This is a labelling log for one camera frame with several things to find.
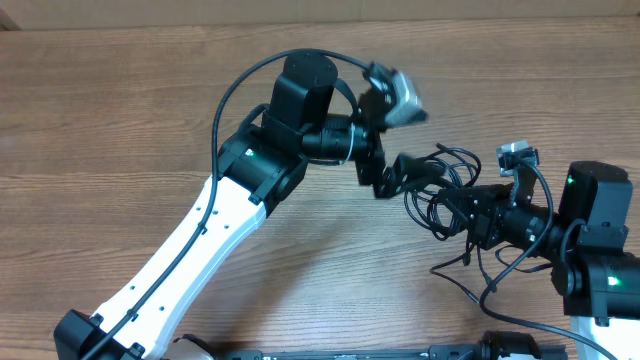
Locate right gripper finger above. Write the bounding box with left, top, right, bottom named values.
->
left=437, top=192, right=480, bottom=228
left=439, top=183, right=513, bottom=200

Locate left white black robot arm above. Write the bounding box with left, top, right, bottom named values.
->
left=54, top=49, right=428, bottom=359

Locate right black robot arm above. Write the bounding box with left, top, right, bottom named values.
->
left=437, top=161, right=639, bottom=359

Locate black cable bundle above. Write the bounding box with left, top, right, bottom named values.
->
left=402, top=143, right=499, bottom=305

